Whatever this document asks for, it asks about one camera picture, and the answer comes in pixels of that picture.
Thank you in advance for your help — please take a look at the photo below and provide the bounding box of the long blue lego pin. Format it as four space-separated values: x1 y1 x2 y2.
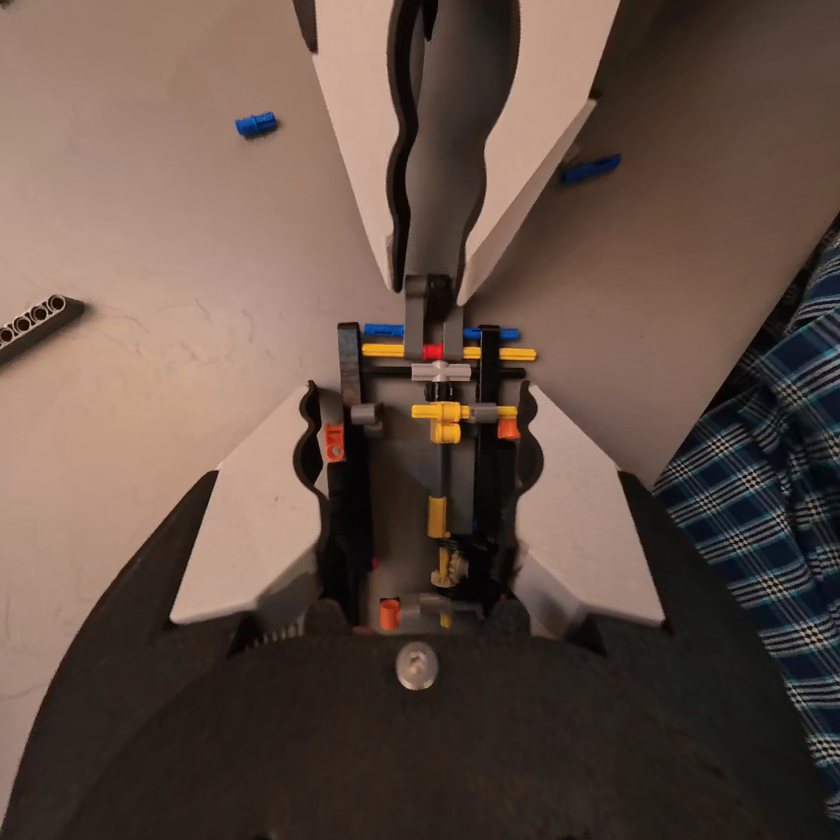
560 154 622 185

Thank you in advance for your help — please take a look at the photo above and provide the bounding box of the multicoloured lego chassis assembly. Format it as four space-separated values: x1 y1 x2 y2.
361 274 538 632

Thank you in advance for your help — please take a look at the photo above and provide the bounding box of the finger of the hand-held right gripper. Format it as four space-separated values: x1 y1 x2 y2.
312 0 419 294
456 0 622 307

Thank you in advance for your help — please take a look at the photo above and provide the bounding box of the black lego side beam assembly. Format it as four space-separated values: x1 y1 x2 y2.
323 320 389 624

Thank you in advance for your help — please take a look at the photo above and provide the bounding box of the blue plaid shirt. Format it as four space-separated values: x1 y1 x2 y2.
651 223 840 818

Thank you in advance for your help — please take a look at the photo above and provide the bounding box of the grey lego beam with holes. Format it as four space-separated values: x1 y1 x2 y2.
0 295 86 370

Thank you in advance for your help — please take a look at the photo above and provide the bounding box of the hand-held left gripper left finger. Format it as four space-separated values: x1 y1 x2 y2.
169 381 343 626

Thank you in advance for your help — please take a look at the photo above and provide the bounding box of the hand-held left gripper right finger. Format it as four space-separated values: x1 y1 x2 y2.
511 381 668 635

